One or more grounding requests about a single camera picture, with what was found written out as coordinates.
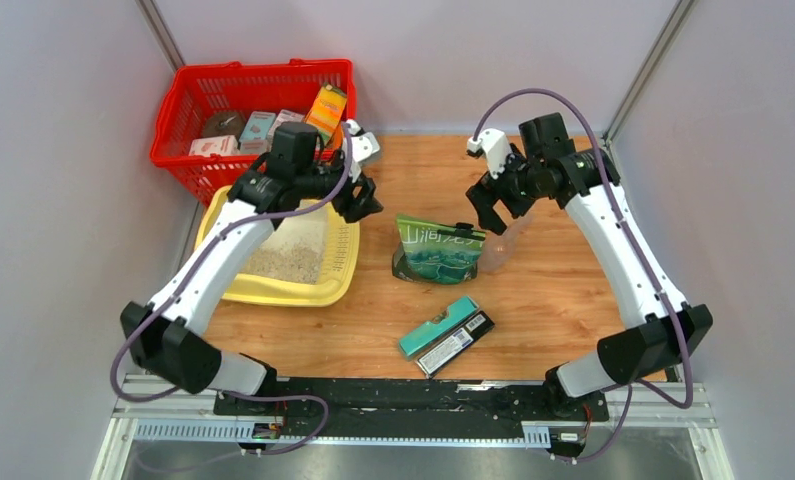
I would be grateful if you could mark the yellow litter box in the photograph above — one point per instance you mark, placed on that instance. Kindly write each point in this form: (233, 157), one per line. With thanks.
(308, 262)

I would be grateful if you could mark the teal spirit level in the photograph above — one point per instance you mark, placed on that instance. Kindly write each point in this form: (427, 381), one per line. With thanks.
(420, 338)

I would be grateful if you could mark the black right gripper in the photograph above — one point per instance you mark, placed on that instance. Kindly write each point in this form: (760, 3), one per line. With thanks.
(486, 191)

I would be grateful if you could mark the teal small box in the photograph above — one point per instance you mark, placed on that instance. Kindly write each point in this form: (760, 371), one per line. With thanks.
(253, 139)

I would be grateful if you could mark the red plastic shopping basket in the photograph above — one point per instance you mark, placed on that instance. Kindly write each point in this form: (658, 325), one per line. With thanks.
(199, 91)

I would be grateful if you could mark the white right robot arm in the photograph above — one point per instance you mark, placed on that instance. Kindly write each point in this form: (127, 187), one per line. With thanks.
(661, 328)

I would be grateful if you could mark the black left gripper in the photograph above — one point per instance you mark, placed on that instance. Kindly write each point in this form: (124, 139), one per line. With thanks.
(354, 209)

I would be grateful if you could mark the brown round lid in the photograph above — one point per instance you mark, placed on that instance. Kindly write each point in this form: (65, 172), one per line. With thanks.
(224, 123)

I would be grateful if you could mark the white red small box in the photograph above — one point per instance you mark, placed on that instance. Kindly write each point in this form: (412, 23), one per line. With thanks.
(225, 145)

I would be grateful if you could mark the aluminium frame rail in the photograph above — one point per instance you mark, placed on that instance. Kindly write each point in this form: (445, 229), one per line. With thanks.
(656, 53)

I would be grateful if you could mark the black RAM stick package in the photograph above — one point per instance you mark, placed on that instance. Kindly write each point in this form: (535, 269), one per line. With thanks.
(443, 351)

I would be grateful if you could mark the yellow green sponge pack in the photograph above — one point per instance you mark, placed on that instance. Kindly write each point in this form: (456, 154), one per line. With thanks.
(326, 112)

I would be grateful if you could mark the pink white small box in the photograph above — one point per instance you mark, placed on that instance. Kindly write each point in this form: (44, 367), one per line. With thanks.
(287, 116)

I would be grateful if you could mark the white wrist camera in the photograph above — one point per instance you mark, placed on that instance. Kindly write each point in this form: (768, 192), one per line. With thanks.
(360, 148)
(494, 146)

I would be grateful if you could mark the green cat litter bag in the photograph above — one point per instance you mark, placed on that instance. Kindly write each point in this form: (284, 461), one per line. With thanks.
(431, 252)

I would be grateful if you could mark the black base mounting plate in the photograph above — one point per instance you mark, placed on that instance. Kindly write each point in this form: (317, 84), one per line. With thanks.
(414, 409)

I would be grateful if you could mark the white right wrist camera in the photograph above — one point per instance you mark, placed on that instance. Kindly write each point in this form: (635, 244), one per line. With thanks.
(494, 146)

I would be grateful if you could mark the clear plastic litter scoop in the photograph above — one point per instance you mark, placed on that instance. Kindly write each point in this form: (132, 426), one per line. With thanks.
(497, 250)

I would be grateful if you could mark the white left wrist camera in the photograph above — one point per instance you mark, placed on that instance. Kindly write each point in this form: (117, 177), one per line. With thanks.
(360, 148)

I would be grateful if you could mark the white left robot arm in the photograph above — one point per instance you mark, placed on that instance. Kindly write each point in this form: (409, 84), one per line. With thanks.
(165, 335)

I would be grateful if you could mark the black bag sealing clip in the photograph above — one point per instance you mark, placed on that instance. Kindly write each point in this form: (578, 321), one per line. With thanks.
(466, 228)

